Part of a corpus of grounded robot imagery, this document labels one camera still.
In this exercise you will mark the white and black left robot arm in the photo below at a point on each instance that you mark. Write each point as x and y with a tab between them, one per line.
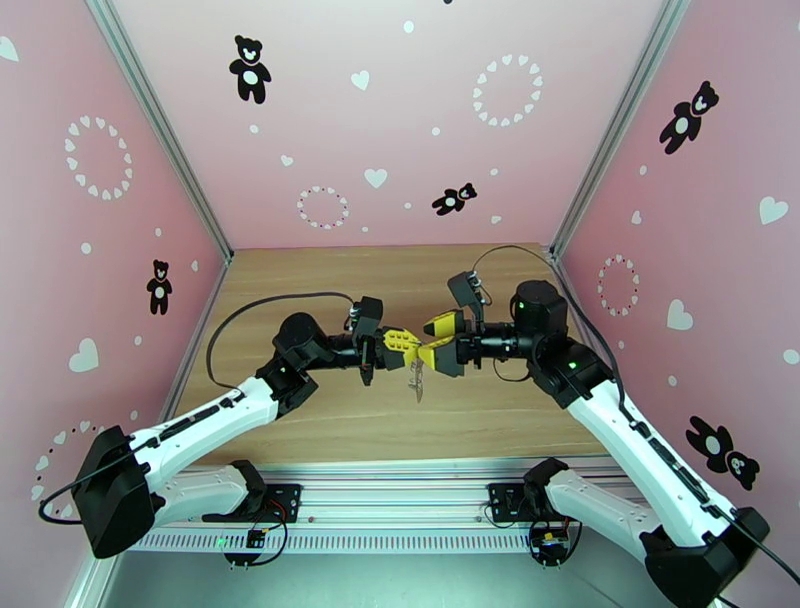
200	425

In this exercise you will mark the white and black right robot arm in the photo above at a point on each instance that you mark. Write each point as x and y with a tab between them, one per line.
625	425

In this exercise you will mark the small circuit board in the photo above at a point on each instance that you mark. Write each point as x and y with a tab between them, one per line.
254	539
550	542

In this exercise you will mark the aluminium side rail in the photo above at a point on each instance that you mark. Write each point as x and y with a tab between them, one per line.
197	319

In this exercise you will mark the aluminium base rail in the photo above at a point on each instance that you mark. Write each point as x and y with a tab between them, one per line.
394	500

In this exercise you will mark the aluminium corner post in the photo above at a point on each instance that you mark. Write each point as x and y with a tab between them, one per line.
162	134
615	131

